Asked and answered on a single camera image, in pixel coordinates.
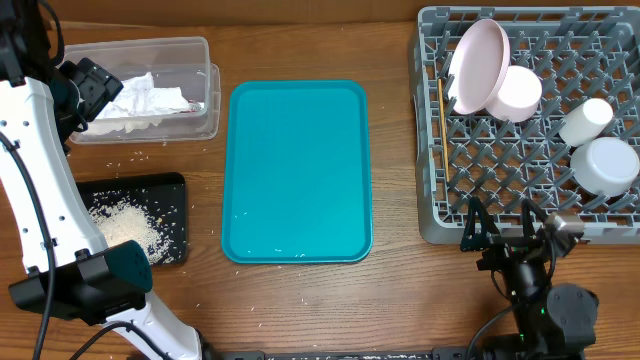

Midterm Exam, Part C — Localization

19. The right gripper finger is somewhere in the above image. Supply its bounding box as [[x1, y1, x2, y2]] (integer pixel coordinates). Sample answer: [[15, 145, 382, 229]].
[[460, 196, 500, 252], [521, 198, 548, 238]]

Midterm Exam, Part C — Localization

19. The small white plate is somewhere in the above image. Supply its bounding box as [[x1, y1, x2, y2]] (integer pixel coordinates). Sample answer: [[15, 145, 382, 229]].
[[485, 65, 542, 123]]

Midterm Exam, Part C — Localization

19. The wooden chopstick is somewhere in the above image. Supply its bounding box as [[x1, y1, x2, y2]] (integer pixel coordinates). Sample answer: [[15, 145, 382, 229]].
[[437, 78, 450, 183]]

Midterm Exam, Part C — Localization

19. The red snack wrapper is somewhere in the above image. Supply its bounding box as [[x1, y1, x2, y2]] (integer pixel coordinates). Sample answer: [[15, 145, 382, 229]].
[[179, 102, 205, 114]]

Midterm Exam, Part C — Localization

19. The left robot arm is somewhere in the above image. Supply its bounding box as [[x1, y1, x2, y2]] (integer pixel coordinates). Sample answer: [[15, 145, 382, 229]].
[[1, 0, 216, 359]]

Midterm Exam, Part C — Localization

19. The clear plastic bin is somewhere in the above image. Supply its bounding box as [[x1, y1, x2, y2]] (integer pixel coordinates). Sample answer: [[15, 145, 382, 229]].
[[65, 37, 221, 144]]

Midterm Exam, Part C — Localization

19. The grey small bowl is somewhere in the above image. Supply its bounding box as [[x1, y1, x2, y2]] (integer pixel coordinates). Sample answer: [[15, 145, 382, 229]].
[[570, 137, 639, 197]]

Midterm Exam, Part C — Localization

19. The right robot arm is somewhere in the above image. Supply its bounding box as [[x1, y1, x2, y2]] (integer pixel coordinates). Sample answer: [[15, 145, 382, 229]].
[[460, 196, 599, 359]]

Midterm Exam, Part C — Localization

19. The large white plate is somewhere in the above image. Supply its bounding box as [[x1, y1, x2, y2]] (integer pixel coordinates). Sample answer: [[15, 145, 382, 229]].
[[447, 19, 511, 115]]

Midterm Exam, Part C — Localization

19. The black plastic tray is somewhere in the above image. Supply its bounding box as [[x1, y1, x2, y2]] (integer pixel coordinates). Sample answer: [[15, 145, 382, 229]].
[[77, 172, 189, 265]]

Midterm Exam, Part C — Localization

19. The pile of rice grains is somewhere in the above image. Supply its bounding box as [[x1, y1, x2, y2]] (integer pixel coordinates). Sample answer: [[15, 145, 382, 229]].
[[88, 191, 186, 265]]

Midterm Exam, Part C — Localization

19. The grey dishwasher rack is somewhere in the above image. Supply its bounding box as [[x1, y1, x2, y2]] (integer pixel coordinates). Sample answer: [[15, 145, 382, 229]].
[[408, 6, 639, 245]]

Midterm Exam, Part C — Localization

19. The white cup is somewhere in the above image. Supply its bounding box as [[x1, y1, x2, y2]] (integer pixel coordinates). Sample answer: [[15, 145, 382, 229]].
[[559, 98, 613, 147]]

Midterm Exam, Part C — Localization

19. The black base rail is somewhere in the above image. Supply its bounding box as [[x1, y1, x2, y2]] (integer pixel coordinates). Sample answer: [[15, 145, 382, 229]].
[[219, 347, 466, 360]]

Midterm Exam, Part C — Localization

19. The white napkin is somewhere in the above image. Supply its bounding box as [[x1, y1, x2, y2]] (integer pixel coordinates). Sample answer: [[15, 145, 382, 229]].
[[86, 72, 156, 135], [144, 87, 191, 115]]

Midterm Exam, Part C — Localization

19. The teal serving tray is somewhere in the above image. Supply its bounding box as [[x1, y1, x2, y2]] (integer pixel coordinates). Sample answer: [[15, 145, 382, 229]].
[[221, 80, 374, 264]]

